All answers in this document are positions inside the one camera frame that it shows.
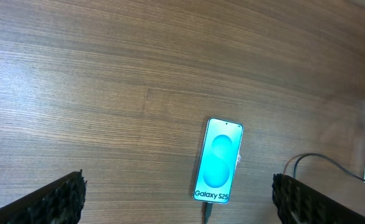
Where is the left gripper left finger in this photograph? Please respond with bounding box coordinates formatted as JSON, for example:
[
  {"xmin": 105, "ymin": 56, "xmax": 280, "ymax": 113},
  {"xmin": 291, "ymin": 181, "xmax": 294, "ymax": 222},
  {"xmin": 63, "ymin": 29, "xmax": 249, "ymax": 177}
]
[{"xmin": 0, "ymin": 170, "xmax": 87, "ymax": 224}]

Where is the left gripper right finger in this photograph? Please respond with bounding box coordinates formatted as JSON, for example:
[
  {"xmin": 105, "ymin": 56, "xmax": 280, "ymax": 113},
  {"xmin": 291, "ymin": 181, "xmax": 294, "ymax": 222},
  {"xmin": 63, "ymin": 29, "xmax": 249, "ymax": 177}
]
[{"xmin": 272, "ymin": 174, "xmax": 365, "ymax": 224}]

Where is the black USB charging cable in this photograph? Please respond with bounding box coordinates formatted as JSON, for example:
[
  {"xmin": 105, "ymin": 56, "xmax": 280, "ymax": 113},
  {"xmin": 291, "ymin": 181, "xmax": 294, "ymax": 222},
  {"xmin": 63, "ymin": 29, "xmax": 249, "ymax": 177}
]
[{"xmin": 203, "ymin": 152, "xmax": 365, "ymax": 224}]

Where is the turquoise screen Galaxy smartphone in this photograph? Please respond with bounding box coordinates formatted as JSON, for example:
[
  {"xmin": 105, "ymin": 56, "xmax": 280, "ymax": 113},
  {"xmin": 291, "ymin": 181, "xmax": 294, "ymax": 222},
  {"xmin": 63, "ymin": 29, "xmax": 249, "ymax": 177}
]
[{"xmin": 193, "ymin": 118, "xmax": 244, "ymax": 204}]

